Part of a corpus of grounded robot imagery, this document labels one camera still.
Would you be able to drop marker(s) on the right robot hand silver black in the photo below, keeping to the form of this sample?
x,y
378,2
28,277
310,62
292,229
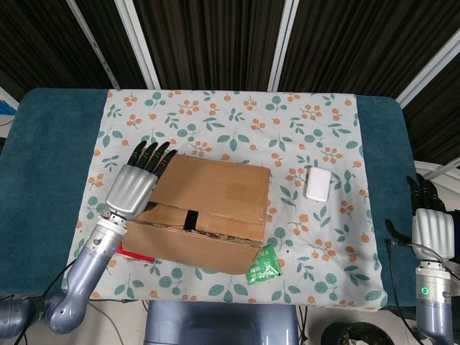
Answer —
x,y
433,233

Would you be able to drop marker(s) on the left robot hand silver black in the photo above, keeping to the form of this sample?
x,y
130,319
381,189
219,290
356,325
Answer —
x,y
131,190

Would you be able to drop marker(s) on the brown cardboard box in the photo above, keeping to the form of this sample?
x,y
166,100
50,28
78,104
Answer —
x,y
208,187

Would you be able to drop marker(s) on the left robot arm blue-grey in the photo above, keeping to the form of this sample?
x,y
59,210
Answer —
x,y
82,276

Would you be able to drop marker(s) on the white metal rack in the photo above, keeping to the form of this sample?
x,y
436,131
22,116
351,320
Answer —
x,y
443,170

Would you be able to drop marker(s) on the red ink pad case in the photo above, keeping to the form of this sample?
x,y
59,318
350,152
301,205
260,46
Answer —
x,y
138,255

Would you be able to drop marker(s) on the teal table cover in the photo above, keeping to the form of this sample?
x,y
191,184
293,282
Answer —
x,y
54,161

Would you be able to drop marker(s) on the floral leaf tablecloth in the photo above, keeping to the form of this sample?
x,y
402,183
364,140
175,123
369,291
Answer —
x,y
230,122

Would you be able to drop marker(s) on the white plastic case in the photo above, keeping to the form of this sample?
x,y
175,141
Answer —
x,y
318,183

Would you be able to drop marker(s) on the black round bin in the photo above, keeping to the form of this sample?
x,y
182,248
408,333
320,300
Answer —
x,y
355,334

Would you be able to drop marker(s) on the green tea sachet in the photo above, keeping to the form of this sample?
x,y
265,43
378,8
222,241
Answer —
x,y
264,267

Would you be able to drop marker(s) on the blue-grey robot torso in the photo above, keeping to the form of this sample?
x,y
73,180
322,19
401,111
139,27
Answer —
x,y
219,323

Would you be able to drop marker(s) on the white partition frame post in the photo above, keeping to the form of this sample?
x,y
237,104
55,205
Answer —
x,y
429,66
94,45
284,43
138,43

